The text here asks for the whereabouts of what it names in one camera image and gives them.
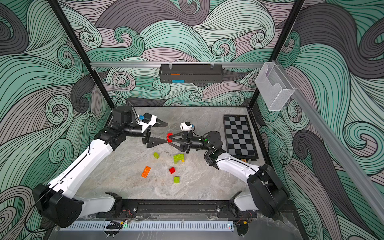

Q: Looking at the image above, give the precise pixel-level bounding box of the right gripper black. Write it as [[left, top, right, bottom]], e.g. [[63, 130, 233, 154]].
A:
[[172, 130, 214, 153]]

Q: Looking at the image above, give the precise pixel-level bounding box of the large lime 2x4 brick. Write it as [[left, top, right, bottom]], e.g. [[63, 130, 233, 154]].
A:
[[173, 154, 185, 165]]

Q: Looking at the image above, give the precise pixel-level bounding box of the red brick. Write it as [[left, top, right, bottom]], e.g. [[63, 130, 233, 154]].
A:
[[169, 167, 176, 174], [167, 133, 173, 143]]

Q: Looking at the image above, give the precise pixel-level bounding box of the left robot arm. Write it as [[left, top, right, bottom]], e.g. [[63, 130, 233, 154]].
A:
[[33, 106, 168, 228]]

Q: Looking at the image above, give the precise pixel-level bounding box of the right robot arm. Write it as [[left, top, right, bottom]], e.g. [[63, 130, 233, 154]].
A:
[[167, 130, 289, 219]]

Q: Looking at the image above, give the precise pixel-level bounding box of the orange 2x4 brick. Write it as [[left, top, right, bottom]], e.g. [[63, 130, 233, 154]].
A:
[[141, 166, 151, 178]]

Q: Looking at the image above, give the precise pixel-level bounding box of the checkerboard mat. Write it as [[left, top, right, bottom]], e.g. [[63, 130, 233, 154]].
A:
[[223, 115, 259, 162]]

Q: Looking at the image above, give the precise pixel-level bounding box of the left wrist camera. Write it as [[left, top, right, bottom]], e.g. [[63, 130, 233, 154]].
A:
[[139, 113, 157, 133]]

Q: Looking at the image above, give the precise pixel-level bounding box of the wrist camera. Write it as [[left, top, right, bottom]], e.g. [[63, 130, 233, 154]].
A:
[[139, 113, 157, 133], [180, 122, 195, 132]]

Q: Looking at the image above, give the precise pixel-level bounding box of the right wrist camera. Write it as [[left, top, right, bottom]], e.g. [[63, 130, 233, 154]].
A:
[[180, 122, 195, 132]]

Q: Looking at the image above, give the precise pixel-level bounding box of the black wall tray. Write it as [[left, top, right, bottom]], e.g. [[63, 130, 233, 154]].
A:
[[159, 65, 224, 87]]

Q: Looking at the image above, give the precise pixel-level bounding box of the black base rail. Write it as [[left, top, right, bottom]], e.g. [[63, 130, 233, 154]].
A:
[[95, 199, 301, 219]]

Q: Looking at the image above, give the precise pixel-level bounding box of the aluminium wall rail back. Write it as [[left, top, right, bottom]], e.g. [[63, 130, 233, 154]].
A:
[[90, 61, 264, 69]]

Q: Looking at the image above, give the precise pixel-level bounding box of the aluminium wall rail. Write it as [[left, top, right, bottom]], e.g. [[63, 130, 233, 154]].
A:
[[90, 61, 264, 69], [272, 60, 384, 223]]

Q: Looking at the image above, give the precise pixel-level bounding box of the clear plastic wall bin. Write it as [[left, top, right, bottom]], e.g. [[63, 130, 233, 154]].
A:
[[255, 62, 295, 112]]

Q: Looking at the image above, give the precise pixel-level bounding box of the white slotted cable duct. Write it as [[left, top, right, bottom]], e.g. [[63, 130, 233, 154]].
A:
[[61, 220, 235, 232]]

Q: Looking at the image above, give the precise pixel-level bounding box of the aluminium wall rail right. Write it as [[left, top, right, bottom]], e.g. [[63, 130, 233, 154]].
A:
[[272, 60, 384, 223]]

